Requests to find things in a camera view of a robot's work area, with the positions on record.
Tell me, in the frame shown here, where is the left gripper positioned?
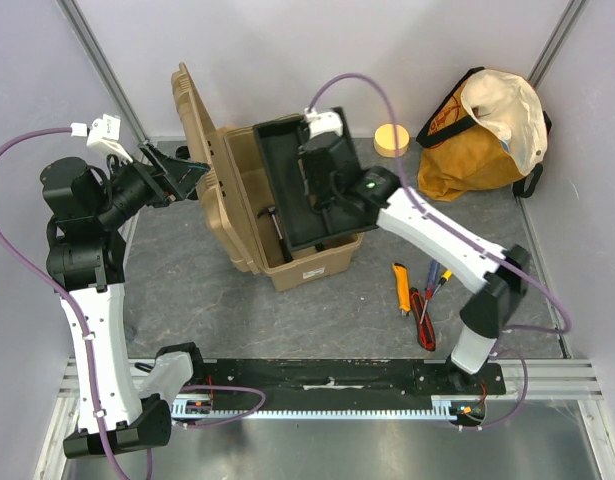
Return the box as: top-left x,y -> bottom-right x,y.
94,140 -> 210,227

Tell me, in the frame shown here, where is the black tool box tray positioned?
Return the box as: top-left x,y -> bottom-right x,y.
254,107 -> 373,251

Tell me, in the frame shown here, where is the tan plastic tool box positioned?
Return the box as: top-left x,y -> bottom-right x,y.
171,63 -> 363,292

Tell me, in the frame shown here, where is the black handled hammer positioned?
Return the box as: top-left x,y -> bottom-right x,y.
257,205 -> 293,263

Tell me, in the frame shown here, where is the blue and red screwdriver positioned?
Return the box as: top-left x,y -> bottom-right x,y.
419,260 -> 440,325

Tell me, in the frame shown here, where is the yellow and black screwdriver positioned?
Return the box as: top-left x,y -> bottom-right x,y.
425,269 -> 453,300

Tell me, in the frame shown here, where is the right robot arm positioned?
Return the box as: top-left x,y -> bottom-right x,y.
298,132 -> 529,394

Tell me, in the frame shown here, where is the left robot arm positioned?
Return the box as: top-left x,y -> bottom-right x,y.
40,142 -> 210,459

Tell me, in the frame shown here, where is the yellow round sponge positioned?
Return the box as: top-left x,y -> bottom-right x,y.
373,124 -> 410,158

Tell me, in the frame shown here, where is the yellow utility knife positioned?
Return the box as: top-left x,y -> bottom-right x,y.
392,262 -> 411,316

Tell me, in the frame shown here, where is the yellow and cream tote bag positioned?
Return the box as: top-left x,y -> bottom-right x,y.
416,67 -> 552,202

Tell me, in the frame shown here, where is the red and black utility knife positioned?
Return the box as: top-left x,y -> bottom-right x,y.
409,288 -> 437,352

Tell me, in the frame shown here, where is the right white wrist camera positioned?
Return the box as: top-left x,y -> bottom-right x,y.
304,108 -> 344,139

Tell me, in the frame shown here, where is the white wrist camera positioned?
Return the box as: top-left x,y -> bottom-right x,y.
304,108 -> 344,139
70,114 -> 134,163

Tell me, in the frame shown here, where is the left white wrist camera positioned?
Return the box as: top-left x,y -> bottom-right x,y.
70,114 -> 134,163

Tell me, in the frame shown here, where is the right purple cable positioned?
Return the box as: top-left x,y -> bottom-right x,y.
307,72 -> 573,432

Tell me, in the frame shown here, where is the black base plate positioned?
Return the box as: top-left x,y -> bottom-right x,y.
190,359 -> 506,410

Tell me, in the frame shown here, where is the slotted cable duct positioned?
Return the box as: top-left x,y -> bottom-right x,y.
171,397 -> 486,422

